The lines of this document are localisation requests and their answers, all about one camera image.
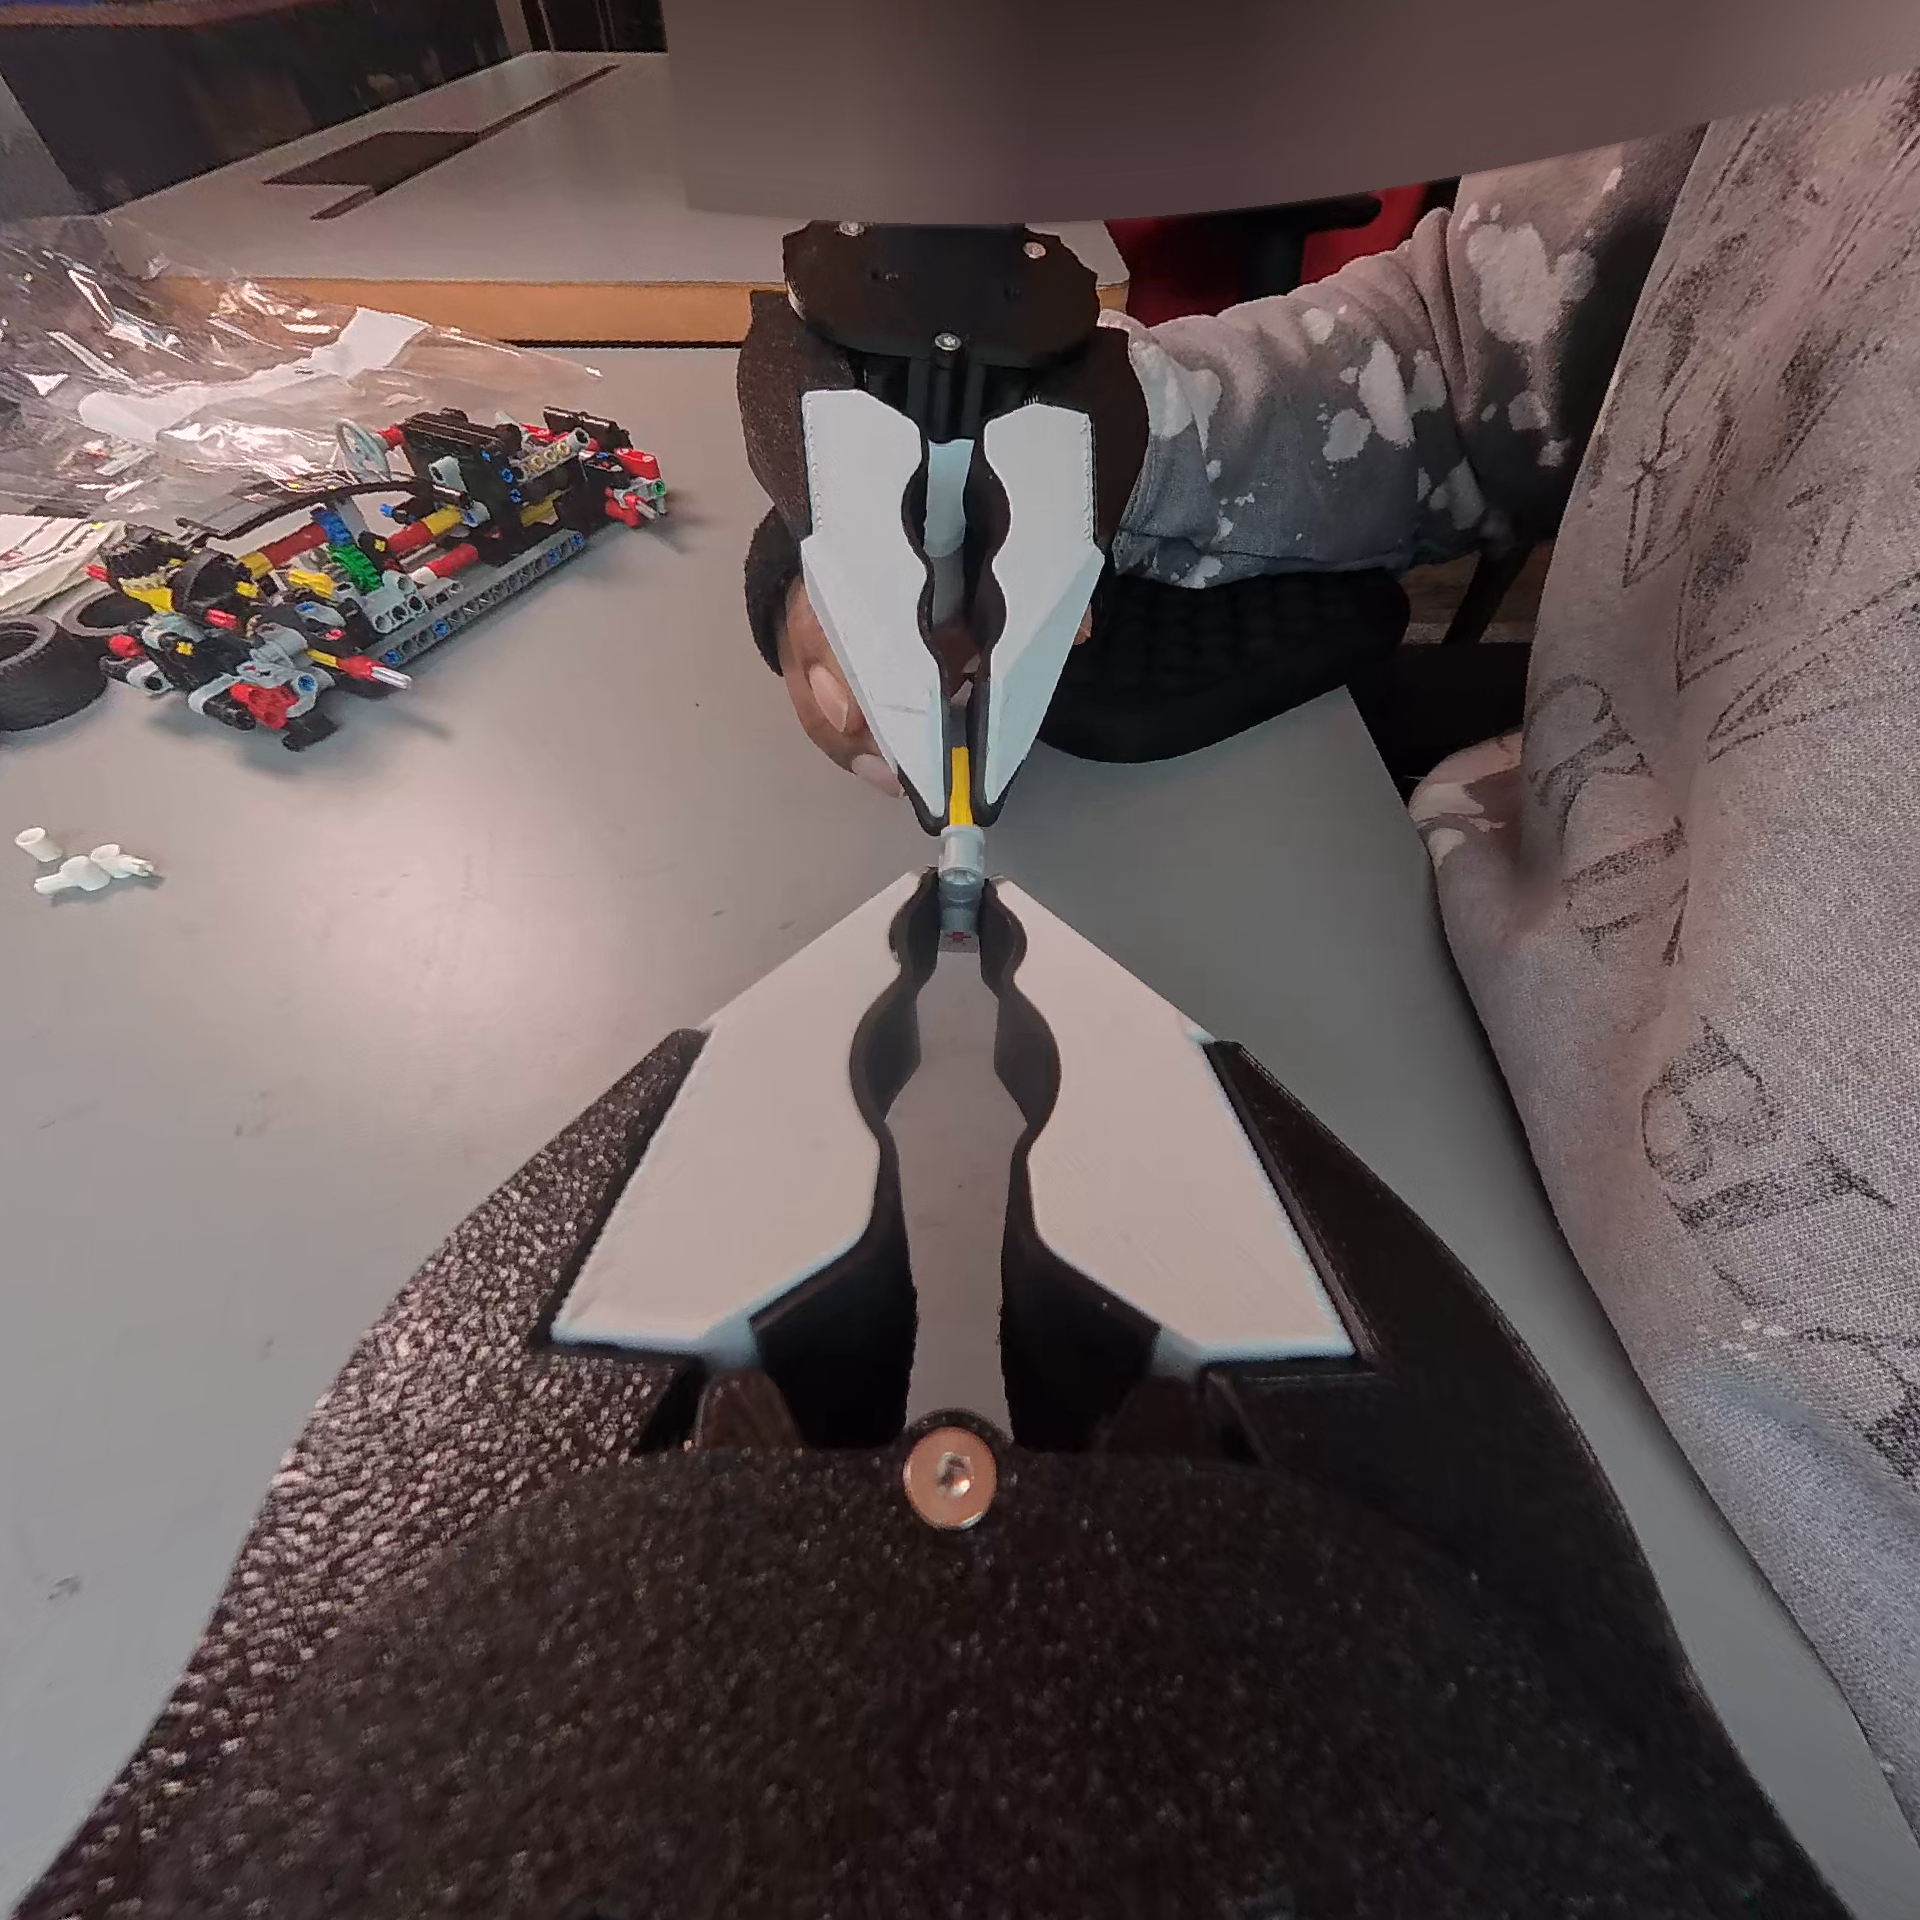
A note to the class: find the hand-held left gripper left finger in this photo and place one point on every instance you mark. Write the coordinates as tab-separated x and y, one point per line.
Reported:
720	1184

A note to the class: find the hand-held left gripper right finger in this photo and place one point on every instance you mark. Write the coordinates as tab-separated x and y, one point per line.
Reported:
1186	1184

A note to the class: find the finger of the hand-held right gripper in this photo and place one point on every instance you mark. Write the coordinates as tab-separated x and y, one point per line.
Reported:
1052	599
865	570

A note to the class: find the yellow toy axle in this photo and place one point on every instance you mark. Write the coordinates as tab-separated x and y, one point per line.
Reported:
959	788

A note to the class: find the light grey connector brick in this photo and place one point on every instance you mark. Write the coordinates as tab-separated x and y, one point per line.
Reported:
959	870

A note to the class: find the person's right forearm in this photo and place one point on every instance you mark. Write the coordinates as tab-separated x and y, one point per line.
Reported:
1351	407

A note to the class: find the grey desk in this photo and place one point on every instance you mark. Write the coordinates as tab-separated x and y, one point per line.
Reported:
449	976

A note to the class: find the person's right hand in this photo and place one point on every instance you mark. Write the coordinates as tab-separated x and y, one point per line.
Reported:
833	704

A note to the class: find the grey table with wooden edge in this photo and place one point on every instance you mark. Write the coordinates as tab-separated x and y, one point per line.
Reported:
601	195

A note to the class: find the brick-built toy car chassis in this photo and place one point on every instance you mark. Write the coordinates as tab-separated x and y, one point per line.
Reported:
449	524

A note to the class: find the red plastic tote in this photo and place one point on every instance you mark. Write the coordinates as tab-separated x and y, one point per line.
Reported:
1388	211

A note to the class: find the clear plastic bag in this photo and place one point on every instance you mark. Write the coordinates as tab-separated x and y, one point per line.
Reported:
194	374

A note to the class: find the long white connector piece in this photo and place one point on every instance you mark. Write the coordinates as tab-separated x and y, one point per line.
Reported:
89	874

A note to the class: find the small white connector piece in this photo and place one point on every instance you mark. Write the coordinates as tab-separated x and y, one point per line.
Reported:
37	844

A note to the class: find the black toy tire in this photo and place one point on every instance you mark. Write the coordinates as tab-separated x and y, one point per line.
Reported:
89	615
30	691

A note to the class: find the sticker sheet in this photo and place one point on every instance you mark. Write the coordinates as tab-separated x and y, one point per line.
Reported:
47	555

